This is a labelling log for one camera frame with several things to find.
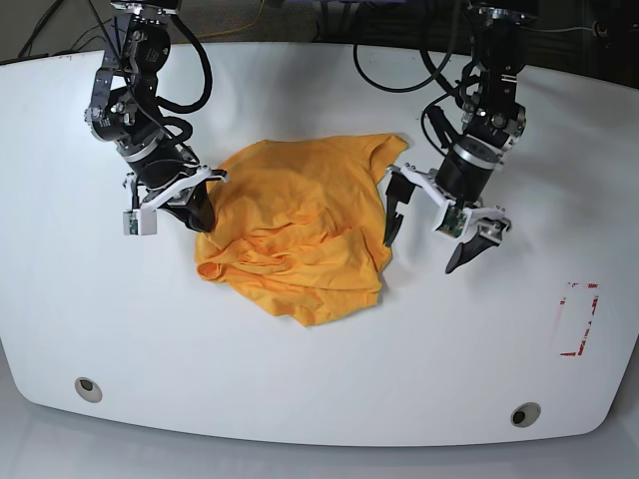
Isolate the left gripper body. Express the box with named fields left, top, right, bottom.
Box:
left=387, top=144, right=512, bottom=233

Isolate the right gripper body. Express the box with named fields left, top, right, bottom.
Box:
left=123, top=160, right=229, bottom=210

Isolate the orange t-shirt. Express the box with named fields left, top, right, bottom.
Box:
left=195, top=134, right=408, bottom=326

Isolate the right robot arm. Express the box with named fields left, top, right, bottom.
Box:
left=85, top=1, right=229, bottom=236

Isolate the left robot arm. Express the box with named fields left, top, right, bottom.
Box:
left=383, top=1, right=539, bottom=273

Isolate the red tape rectangle marking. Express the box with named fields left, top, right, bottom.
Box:
left=553, top=282, right=600, bottom=357

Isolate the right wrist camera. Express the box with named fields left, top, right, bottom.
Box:
left=123, top=209, right=157, bottom=236

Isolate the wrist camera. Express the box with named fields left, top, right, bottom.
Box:
left=432, top=200, right=472, bottom=240
left=123, top=209, right=157, bottom=236

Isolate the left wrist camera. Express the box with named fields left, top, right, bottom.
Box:
left=432, top=200, right=472, bottom=240

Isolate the white cable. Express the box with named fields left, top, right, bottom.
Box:
left=538, top=23, right=596, bottom=35

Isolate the right table cable grommet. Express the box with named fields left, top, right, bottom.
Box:
left=510, top=402, right=541, bottom=428

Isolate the table cable grommet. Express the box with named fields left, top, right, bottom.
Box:
left=510, top=402, right=541, bottom=428
left=74, top=377, right=103, bottom=404

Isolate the left table cable grommet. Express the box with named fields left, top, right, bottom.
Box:
left=74, top=377, right=103, bottom=404

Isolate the yellow cable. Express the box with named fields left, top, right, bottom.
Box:
left=202, top=0, right=266, bottom=40

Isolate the black floor cable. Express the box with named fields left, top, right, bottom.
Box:
left=18, top=0, right=116, bottom=57

